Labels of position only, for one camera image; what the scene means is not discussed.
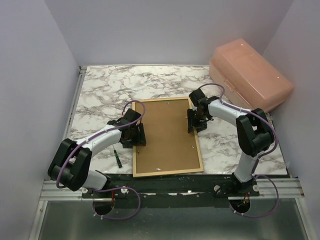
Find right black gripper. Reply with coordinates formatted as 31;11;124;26
187;109;207;134

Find brown cardboard backing board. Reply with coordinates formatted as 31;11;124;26
134;99;202;174

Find green wooden picture frame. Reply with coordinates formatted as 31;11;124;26
131;96;204;178

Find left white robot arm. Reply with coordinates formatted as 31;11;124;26
47;114;147;198

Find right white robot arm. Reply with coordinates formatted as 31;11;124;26
187;88;275;197

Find small green screwdriver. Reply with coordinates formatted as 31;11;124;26
112;145;123;169

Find pink plastic storage box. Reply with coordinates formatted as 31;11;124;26
208;38;294;113

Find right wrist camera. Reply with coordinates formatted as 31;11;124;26
188;88;208;107

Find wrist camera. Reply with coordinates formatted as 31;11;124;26
188;88;208;107
123;108;142;123

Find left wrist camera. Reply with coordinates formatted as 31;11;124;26
123;108;142;123

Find aluminium rail frame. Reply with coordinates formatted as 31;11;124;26
28;66;87;240

